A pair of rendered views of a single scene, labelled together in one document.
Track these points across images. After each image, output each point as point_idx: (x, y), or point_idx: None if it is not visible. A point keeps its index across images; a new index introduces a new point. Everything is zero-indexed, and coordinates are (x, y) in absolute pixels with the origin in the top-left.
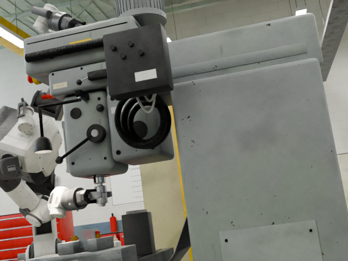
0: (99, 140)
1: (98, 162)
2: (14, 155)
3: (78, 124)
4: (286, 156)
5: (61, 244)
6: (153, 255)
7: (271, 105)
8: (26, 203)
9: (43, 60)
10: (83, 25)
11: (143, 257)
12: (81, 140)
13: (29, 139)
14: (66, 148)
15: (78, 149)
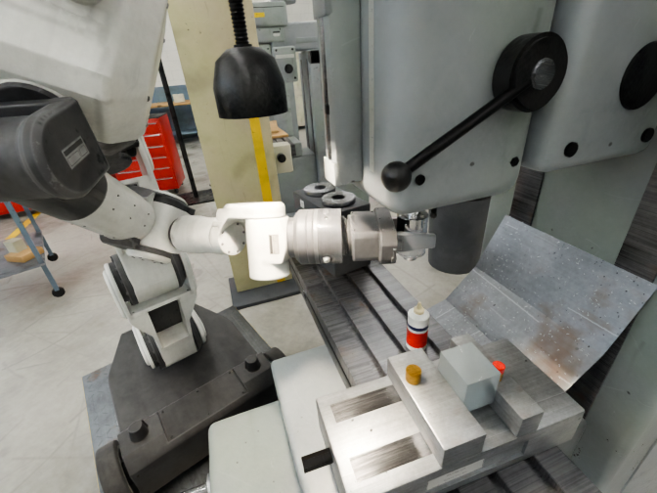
0: (542, 106)
1: (492, 175)
2: (53, 90)
3: (464, 16)
4: None
5: (458, 447)
6: (394, 277)
7: None
8: (131, 230)
9: None
10: None
11: (388, 288)
12: (459, 92)
13: (99, 26)
14: (338, 106)
15: (444, 130)
